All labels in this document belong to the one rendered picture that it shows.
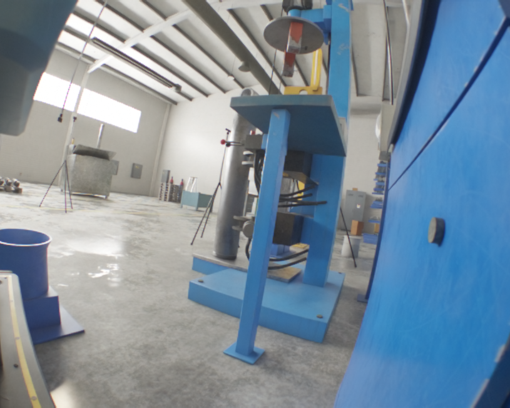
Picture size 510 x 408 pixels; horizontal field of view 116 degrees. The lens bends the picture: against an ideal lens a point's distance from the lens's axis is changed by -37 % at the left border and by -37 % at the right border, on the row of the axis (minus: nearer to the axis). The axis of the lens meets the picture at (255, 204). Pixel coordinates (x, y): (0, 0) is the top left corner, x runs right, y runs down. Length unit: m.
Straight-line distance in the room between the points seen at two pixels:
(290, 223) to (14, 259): 1.45
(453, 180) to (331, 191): 1.60
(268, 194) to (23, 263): 0.97
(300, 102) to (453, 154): 0.77
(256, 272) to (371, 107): 13.09
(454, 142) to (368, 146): 12.78
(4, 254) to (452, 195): 1.15
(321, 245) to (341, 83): 1.23
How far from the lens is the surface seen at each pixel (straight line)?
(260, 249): 0.93
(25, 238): 1.30
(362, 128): 13.28
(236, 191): 2.04
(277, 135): 0.96
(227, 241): 2.07
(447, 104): 0.25
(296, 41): 2.23
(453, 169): 0.22
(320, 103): 0.93
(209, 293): 1.49
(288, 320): 1.32
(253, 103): 1.01
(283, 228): 1.59
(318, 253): 1.81
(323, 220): 1.79
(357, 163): 12.78
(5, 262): 1.09
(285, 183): 3.30
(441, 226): 0.22
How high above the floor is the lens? 0.64
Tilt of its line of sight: level
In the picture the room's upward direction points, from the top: 9 degrees clockwise
